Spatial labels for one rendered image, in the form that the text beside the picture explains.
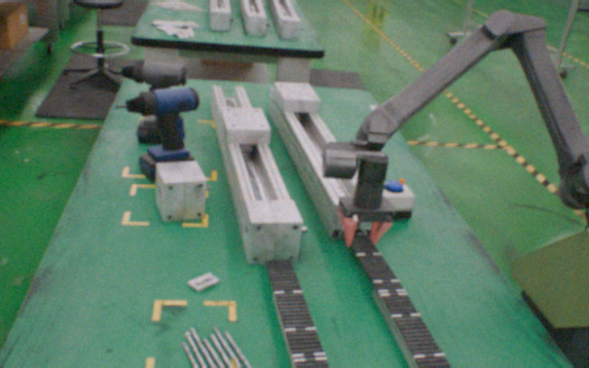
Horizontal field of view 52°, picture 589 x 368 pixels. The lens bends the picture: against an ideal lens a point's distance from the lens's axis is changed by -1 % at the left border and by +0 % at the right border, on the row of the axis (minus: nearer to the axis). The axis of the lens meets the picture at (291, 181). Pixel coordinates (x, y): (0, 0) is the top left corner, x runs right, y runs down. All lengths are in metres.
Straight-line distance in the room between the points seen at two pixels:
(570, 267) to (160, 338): 0.71
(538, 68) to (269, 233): 0.67
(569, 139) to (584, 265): 0.30
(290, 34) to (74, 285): 2.18
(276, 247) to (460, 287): 0.37
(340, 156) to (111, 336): 0.52
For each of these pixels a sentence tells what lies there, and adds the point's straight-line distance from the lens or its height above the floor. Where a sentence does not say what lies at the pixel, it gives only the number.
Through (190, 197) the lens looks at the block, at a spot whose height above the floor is 0.84.
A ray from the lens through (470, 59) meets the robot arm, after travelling 1.36.
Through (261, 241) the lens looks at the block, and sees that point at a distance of 1.19.
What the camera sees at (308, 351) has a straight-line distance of 0.97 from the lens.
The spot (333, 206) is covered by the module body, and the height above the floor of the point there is 0.85.
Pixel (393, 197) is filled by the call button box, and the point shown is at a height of 0.84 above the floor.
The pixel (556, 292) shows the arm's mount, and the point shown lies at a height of 0.84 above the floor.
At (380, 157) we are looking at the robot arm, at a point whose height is 1.00.
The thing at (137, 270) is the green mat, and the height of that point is 0.78.
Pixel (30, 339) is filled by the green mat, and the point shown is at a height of 0.78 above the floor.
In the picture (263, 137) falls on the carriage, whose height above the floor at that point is 0.88.
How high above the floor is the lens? 1.45
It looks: 25 degrees down
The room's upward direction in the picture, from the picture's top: 6 degrees clockwise
